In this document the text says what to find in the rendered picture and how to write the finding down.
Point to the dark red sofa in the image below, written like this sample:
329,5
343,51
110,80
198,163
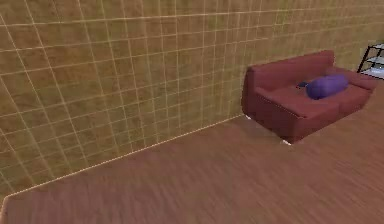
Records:
286,103

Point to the black frame glass shelf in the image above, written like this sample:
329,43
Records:
372,61

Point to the small dark blue object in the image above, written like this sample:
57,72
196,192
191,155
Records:
302,84

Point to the purple cushion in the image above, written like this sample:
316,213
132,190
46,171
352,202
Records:
326,86

